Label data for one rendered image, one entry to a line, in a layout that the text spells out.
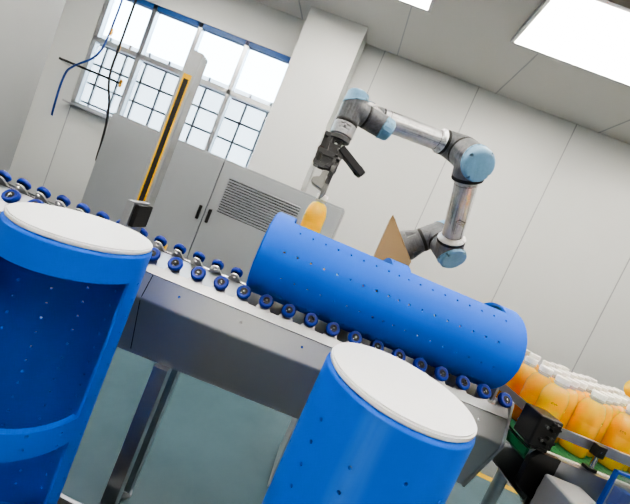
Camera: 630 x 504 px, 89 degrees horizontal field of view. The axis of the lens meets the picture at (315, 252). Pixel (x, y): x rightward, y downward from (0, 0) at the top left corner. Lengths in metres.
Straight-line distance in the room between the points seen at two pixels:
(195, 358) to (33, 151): 4.86
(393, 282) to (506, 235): 3.39
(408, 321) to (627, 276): 4.19
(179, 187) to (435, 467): 2.76
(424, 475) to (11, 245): 0.80
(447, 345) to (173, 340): 0.84
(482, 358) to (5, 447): 1.18
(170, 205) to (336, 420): 2.65
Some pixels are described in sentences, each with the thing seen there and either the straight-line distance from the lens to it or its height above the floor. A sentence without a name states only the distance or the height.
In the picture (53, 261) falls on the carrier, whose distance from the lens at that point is 0.77.
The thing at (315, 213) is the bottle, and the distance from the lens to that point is 1.05.
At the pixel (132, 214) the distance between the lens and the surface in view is 1.19.
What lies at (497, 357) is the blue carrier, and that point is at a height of 1.09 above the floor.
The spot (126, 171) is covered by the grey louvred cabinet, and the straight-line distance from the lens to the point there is 3.28.
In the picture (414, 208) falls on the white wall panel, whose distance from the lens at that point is 4.00.
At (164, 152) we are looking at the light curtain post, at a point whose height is 1.27.
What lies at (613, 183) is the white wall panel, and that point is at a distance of 4.95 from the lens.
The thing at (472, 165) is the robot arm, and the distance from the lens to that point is 1.29.
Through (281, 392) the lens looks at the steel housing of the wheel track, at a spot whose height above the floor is 0.70.
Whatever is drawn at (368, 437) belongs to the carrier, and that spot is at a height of 0.98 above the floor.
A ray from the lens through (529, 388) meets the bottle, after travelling 1.35.
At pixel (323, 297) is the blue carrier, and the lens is 0.97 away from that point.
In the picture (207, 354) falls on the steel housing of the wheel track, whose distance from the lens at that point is 1.11.
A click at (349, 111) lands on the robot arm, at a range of 1.11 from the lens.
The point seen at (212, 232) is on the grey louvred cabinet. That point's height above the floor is 0.83.
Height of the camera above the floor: 1.24
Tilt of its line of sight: 5 degrees down
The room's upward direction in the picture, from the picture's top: 23 degrees clockwise
